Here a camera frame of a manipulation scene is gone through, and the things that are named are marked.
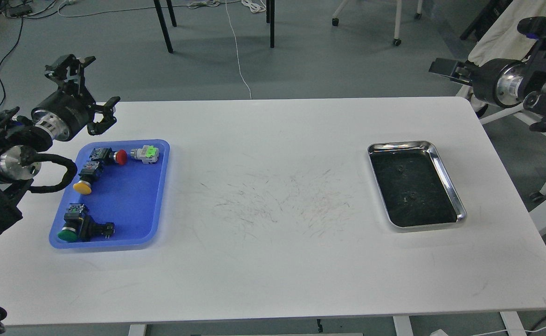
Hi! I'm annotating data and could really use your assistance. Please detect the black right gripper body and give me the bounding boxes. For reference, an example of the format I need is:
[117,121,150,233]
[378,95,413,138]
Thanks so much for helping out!
[469,59,525,108]

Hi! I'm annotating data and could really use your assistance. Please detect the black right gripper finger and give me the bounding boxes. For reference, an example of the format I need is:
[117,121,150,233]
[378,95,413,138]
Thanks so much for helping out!
[429,59,475,84]

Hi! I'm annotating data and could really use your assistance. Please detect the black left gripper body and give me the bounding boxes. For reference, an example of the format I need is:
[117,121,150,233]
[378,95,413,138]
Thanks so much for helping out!
[31,91,94,142]

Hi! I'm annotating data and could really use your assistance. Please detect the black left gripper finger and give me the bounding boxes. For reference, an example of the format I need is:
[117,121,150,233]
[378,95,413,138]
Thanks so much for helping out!
[88,97,121,136]
[44,55,96,96]

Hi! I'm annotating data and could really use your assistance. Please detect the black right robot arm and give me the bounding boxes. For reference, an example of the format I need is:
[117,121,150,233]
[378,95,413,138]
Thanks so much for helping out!
[429,16,546,133]

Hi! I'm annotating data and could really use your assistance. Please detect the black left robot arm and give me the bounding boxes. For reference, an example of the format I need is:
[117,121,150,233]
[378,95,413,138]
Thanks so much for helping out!
[0,55,120,234]

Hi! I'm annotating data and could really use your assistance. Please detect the beige cloth on chair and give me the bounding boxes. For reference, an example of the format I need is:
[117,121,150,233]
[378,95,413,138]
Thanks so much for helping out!
[467,0,546,66]

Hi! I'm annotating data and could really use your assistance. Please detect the white caster chair legs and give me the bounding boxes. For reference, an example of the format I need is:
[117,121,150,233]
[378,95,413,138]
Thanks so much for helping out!
[331,0,407,47]

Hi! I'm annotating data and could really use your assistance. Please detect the blue plastic tray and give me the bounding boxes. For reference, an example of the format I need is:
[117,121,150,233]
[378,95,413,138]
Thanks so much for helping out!
[48,140,170,252]

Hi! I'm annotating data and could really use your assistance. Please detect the steel tray with black mat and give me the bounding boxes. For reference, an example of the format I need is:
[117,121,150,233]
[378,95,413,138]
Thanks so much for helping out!
[368,140,468,231]

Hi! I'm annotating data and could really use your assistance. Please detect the black table legs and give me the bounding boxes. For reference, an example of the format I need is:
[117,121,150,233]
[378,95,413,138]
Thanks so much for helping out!
[153,0,276,54]

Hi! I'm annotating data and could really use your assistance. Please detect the red push button switch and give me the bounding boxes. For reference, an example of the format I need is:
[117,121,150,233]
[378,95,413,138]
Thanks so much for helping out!
[89,147,128,165]

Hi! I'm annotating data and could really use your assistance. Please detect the yellow push button switch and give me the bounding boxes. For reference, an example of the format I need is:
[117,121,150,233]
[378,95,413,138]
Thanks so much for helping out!
[72,160,104,195]

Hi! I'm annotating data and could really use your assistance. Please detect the green grey switch part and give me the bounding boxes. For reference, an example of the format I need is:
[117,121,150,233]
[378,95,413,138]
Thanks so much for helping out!
[130,145,160,164]

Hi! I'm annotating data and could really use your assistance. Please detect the green push button switch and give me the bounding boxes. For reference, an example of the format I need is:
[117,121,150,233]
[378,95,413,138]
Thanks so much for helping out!
[57,203,88,243]

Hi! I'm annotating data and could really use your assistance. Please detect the black switch contact block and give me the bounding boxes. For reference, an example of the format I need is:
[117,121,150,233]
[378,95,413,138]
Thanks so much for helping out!
[79,216,115,242]

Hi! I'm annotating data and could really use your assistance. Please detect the white floor cable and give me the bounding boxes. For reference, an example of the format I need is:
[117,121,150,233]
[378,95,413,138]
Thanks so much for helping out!
[225,0,253,100]

